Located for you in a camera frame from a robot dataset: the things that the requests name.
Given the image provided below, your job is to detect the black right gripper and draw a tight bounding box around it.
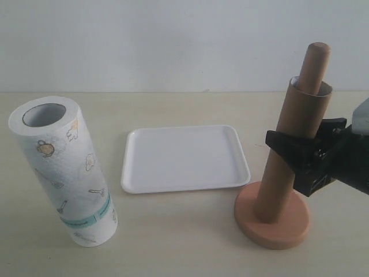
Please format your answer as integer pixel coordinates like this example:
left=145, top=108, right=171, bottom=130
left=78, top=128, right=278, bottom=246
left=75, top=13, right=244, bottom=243
left=265, top=118, right=368, bottom=197

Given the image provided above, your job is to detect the brown cardboard tube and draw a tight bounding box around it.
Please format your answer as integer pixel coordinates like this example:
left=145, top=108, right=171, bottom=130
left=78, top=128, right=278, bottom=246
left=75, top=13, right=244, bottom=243
left=254, top=77, right=332, bottom=223

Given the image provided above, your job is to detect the white printed paper towel roll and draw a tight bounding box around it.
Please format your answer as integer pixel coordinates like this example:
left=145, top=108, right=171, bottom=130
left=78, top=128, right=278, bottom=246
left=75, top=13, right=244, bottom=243
left=8, top=96, right=118, bottom=247

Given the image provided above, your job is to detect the wooden paper towel holder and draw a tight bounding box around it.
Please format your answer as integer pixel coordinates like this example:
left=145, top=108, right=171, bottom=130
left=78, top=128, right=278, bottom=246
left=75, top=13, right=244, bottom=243
left=234, top=42, right=330, bottom=250

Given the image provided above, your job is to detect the white rectangular plastic tray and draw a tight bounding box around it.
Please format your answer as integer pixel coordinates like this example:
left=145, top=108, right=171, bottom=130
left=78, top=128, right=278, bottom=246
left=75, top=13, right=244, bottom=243
left=121, top=125, right=251, bottom=194

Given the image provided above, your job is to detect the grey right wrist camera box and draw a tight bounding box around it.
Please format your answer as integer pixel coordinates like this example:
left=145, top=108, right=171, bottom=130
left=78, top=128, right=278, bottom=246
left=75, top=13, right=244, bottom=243
left=351, top=98, right=369, bottom=136

